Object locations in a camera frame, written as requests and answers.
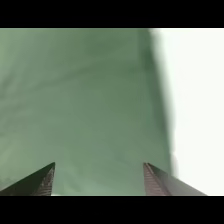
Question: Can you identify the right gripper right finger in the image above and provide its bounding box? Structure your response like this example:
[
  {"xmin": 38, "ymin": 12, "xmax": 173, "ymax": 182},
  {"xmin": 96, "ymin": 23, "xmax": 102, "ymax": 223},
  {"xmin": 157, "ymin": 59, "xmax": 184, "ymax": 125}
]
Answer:
[{"xmin": 143, "ymin": 162, "xmax": 208, "ymax": 197}]

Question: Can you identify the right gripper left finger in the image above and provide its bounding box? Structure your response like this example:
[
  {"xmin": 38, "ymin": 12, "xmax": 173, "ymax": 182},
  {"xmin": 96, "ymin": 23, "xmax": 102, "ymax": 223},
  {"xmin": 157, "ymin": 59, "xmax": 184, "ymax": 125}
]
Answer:
[{"xmin": 0, "ymin": 161, "xmax": 56, "ymax": 197}]

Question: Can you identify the green garment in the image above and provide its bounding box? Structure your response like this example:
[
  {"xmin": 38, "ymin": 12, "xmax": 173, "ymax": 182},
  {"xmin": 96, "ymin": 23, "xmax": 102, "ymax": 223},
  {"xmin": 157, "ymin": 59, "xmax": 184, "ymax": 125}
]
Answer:
[{"xmin": 0, "ymin": 28, "xmax": 178, "ymax": 197}]

